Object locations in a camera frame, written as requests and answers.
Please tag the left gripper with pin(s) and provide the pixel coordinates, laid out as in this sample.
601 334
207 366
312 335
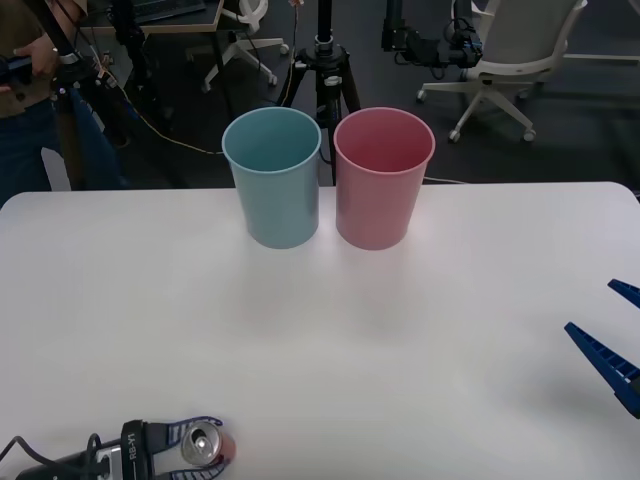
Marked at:
136 450

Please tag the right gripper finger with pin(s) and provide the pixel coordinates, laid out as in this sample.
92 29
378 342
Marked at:
607 365
627 292

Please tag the red drink can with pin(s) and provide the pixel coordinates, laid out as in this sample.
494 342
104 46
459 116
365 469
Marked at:
200 442

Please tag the dark handheld device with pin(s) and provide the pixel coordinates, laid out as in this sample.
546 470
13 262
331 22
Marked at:
12 67

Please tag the black background robot arm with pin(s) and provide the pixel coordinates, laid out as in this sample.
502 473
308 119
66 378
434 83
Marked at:
425 47

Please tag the person's hand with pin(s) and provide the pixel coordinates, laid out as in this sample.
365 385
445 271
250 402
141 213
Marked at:
42 55

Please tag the white office chair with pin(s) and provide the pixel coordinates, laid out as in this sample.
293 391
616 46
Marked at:
505 67
245 47

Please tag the pale blue plastic bin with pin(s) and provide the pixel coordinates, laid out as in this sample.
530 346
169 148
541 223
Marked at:
277 210

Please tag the pink plastic bin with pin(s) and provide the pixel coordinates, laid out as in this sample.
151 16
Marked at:
372 215

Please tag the person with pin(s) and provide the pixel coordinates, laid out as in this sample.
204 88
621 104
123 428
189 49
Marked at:
20 145

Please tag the wooden edged desk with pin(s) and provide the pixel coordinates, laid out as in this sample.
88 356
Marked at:
210 22

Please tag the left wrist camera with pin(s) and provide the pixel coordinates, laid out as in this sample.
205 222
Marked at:
110 460

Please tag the black camera tripod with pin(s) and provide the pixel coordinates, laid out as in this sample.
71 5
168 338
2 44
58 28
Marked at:
75 67
327 90

